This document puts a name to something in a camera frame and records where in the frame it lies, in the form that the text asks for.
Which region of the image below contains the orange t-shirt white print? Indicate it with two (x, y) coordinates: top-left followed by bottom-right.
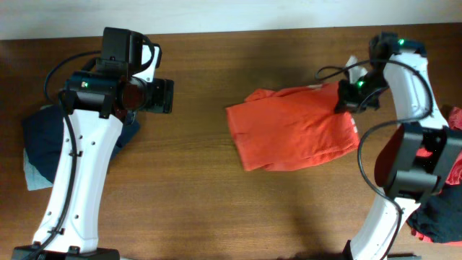
(226, 82), (359, 171)

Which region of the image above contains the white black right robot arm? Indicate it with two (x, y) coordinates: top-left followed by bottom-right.
(336, 32), (461, 259)

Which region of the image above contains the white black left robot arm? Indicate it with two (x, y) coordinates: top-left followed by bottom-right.
(12, 27), (174, 259)

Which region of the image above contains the red patterned shirt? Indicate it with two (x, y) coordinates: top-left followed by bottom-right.
(414, 106), (462, 187)

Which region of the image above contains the black shirt in pile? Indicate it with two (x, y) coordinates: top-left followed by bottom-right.
(407, 185), (461, 243)

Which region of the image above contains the folded light blue shirt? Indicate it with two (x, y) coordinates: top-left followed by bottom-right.
(23, 104), (55, 191)

